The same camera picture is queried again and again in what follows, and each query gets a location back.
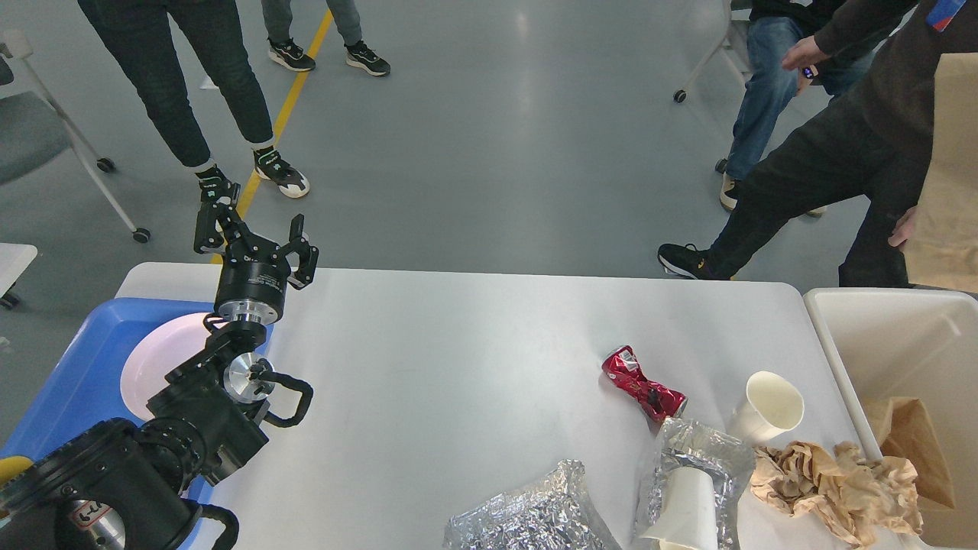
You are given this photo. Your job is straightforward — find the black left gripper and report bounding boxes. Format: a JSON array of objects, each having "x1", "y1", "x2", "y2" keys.
[{"x1": 193, "y1": 199, "x2": 320, "y2": 326}]

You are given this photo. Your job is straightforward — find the pink plate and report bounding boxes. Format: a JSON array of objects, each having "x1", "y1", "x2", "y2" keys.
[{"x1": 119, "y1": 312, "x2": 210, "y2": 421}]

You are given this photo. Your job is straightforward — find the brown paper bag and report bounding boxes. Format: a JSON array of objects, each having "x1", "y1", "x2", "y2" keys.
[
  {"x1": 904, "y1": 53, "x2": 977, "y2": 293},
  {"x1": 860, "y1": 396, "x2": 957, "y2": 510}
]

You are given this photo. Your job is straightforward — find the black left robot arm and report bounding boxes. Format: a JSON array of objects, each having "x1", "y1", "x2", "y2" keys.
[{"x1": 2, "y1": 201, "x2": 320, "y2": 549}]

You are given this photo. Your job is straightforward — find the blue plastic tray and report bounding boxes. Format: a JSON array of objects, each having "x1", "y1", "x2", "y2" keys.
[{"x1": 0, "y1": 297, "x2": 275, "y2": 547}]

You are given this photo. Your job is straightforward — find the grey office chair left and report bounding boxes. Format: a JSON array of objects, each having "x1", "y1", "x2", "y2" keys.
[{"x1": 1, "y1": 29, "x2": 151, "y2": 244}]

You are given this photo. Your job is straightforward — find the white side table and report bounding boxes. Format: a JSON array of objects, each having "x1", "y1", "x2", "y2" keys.
[{"x1": 1, "y1": 243, "x2": 38, "y2": 310}]

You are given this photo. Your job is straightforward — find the teal mug yellow inside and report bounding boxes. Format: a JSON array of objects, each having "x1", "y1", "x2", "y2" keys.
[{"x1": 0, "y1": 455, "x2": 34, "y2": 488}]

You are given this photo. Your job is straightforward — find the red foil wrapper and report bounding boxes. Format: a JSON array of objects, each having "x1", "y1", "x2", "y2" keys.
[{"x1": 601, "y1": 345, "x2": 688, "y2": 424}]

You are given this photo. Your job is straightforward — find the crumpled aluminium foil bag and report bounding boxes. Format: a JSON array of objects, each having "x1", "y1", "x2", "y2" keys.
[{"x1": 443, "y1": 460, "x2": 621, "y2": 549}]

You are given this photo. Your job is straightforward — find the foil bag with paper cup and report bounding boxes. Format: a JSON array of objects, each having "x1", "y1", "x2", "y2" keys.
[{"x1": 633, "y1": 417, "x2": 755, "y2": 549}]

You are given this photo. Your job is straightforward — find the white paper cup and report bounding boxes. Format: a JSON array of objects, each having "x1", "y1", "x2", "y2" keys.
[{"x1": 726, "y1": 371, "x2": 805, "y2": 445}]

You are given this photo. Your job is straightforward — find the walking person dark clothes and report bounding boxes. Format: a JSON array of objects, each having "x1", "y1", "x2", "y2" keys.
[{"x1": 657, "y1": 1, "x2": 977, "y2": 288}]

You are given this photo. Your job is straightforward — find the crumpled brown paper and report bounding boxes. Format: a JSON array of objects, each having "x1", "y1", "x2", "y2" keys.
[{"x1": 749, "y1": 441, "x2": 925, "y2": 549}]

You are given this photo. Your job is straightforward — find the white plastic bin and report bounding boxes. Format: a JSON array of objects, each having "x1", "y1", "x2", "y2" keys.
[{"x1": 804, "y1": 288, "x2": 977, "y2": 549}]

